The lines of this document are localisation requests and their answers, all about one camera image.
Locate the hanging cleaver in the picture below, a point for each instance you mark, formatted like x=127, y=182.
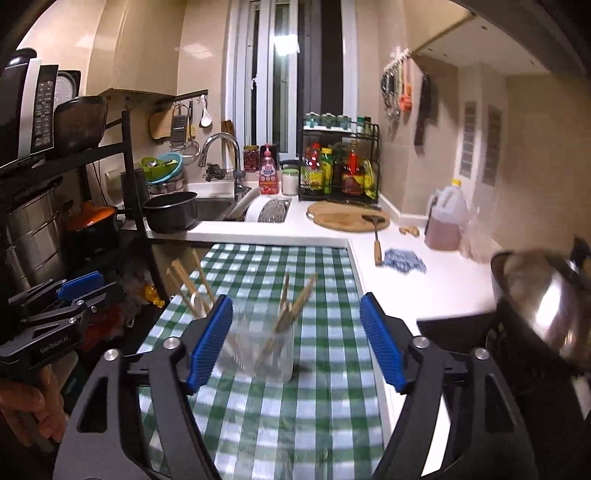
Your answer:
x=422, y=115

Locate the pink dish soap bottle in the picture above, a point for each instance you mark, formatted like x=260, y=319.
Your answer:
x=268, y=175

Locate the black metal shelving rack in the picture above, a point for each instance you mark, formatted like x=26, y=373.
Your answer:
x=131, y=161

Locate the round dial kitchen scale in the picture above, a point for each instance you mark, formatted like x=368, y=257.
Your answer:
x=69, y=85

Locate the hanging mesh strainer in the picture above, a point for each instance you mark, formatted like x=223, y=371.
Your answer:
x=190, y=147

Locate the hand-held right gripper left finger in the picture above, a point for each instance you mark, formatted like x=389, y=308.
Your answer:
x=210, y=341

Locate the dark dish scrubber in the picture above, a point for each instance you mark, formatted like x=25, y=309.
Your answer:
x=216, y=171

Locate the hanging metal kitchen tools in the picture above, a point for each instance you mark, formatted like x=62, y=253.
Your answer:
x=391, y=92

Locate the green white checked tablecloth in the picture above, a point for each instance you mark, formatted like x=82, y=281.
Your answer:
x=314, y=415

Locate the steel wok lid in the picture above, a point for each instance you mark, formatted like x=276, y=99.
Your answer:
x=549, y=300

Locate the blue dish cloth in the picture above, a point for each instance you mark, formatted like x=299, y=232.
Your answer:
x=406, y=262

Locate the hanging wooden cutting board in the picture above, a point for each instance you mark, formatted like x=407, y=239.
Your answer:
x=160, y=124

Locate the chrome kitchen faucet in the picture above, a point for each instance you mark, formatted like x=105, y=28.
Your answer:
x=224, y=138

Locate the red filled glass jar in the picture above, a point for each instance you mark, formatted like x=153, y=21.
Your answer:
x=250, y=159

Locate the black silver microwave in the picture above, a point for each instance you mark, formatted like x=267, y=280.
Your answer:
x=23, y=106

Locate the large steel stockpot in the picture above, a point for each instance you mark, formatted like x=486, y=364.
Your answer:
x=32, y=235

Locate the ginger piece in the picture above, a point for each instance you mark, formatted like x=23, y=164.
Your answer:
x=408, y=230

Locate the hanging metal grater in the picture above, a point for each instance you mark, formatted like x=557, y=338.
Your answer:
x=180, y=124

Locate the clear plastic utensil holder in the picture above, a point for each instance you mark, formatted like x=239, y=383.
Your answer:
x=272, y=360

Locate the steel sink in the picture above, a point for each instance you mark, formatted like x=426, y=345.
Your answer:
x=212, y=208

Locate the yellow plastic bag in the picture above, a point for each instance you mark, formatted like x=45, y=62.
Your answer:
x=152, y=295

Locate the white framed window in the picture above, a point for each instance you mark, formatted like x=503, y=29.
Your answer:
x=295, y=69

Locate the hanging white ladle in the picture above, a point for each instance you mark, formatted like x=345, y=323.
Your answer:
x=205, y=119

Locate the black saucepan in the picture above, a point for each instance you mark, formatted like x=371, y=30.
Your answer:
x=171, y=214

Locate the red plastic bag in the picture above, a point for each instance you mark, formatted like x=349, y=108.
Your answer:
x=108, y=318

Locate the white perforated plate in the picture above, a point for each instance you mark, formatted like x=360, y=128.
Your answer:
x=268, y=210

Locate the black glass gas stove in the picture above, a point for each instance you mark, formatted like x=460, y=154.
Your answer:
x=461, y=332

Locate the row of green spice jars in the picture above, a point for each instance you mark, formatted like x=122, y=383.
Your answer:
x=339, y=121

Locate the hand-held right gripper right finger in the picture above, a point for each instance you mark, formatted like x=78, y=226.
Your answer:
x=381, y=341

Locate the dark glass bowl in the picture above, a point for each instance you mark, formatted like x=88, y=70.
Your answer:
x=81, y=124

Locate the black pot orange lid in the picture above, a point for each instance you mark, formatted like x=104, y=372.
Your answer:
x=92, y=230

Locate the yellow cap green bottle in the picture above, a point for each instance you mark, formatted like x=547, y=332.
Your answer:
x=327, y=170

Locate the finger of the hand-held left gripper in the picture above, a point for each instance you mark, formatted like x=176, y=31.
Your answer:
x=92, y=302
x=81, y=285

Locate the person's left hand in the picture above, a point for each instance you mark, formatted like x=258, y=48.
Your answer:
x=32, y=401

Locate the red cap yellow bottle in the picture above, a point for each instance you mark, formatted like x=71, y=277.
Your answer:
x=311, y=170

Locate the plastic jug of oil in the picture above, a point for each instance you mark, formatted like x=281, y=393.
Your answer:
x=445, y=221

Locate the orange hanging tool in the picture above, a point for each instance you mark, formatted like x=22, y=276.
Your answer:
x=406, y=99

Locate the round wooden cutting board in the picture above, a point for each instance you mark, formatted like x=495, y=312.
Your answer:
x=341, y=214

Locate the red label sauce bottle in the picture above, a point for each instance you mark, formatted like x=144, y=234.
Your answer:
x=354, y=177

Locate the wall cabinet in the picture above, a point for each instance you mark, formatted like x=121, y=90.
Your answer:
x=480, y=41

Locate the green plastic colander bowl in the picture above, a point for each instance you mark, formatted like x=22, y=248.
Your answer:
x=159, y=168

